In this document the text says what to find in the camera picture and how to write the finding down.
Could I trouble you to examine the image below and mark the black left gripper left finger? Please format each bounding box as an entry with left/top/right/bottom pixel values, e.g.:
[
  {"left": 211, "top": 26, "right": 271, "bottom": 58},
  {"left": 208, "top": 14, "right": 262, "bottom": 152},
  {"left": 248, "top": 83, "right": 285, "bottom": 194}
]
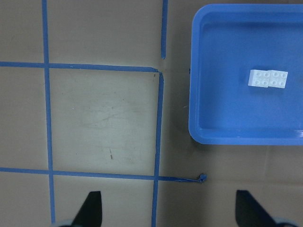
[{"left": 72, "top": 191, "right": 102, "bottom": 227}]

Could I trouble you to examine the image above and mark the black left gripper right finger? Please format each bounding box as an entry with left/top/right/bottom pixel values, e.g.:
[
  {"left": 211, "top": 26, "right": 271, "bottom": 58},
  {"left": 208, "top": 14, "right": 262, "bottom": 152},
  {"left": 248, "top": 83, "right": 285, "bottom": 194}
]
[{"left": 235, "top": 190, "right": 276, "bottom": 227}]

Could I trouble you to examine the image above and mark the white block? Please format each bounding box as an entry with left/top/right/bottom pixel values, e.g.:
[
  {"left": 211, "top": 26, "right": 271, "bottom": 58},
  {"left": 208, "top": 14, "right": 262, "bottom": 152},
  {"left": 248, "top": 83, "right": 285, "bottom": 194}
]
[
  {"left": 268, "top": 70, "right": 288, "bottom": 88},
  {"left": 248, "top": 70, "right": 270, "bottom": 87}
]

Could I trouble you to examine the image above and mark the blue plastic tray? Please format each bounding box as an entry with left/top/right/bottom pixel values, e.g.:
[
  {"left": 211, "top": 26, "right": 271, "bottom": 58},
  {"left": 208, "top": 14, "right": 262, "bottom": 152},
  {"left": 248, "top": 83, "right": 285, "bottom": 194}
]
[{"left": 188, "top": 4, "right": 303, "bottom": 146}]

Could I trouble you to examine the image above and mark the brown paper table cover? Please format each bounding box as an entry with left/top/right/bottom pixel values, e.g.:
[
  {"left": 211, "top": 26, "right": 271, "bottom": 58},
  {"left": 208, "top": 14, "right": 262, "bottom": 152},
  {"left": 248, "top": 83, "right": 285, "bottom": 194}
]
[{"left": 0, "top": 0, "right": 303, "bottom": 227}]

